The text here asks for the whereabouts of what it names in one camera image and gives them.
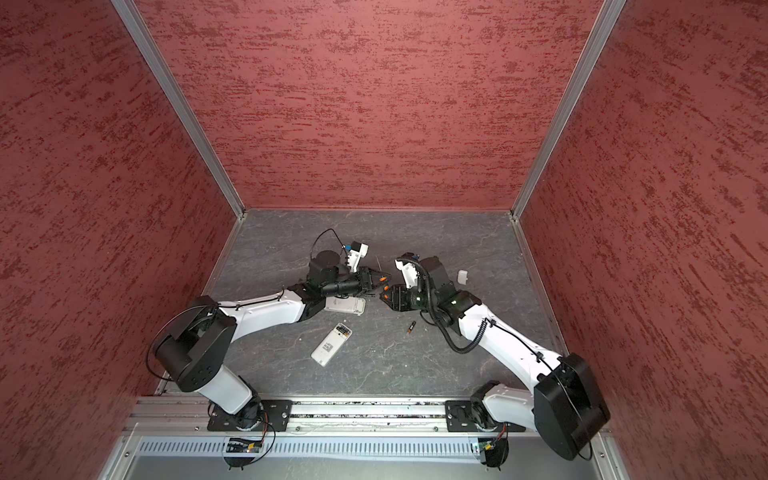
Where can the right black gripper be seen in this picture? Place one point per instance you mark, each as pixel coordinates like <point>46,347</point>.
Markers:
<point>398,294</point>

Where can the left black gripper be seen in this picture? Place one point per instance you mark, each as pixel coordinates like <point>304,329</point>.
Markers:
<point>370,288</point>

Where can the orange black screwdriver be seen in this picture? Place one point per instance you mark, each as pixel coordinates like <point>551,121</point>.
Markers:
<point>381,280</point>

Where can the white remote orange button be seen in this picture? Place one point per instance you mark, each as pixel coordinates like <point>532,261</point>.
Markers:
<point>349,305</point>

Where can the white battery cover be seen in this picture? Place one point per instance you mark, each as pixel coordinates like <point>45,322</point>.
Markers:
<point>462,276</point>

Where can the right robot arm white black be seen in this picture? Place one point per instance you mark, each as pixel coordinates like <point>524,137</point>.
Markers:
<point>559,398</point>

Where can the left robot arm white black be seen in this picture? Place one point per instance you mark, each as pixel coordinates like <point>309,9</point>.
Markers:
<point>192,346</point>

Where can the right base connector wiring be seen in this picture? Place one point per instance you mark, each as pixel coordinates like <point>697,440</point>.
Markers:
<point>493,450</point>

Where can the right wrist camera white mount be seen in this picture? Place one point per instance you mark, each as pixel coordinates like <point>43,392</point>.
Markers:
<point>406,264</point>

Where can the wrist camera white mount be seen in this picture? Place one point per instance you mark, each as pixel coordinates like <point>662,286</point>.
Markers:
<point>354,253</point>
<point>406,264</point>

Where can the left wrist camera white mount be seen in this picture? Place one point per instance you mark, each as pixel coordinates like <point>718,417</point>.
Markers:
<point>354,253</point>

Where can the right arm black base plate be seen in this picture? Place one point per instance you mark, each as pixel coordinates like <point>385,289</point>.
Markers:
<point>465,417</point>

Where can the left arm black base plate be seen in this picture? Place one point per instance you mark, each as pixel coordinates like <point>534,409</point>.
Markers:
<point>252,418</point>

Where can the perforated cable duct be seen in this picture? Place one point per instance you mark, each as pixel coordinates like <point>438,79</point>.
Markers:
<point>456,449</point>

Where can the aluminium front rail frame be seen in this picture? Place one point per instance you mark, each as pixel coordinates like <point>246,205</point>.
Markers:
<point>186,415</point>

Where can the right aluminium corner post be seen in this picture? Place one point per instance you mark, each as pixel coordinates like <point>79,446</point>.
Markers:
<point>601,30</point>

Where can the aluminium corner post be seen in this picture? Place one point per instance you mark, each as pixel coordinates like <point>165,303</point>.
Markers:
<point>601,30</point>
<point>131,18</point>

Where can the left aluminium corner post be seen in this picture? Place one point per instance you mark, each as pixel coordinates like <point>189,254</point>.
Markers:
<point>131,18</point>

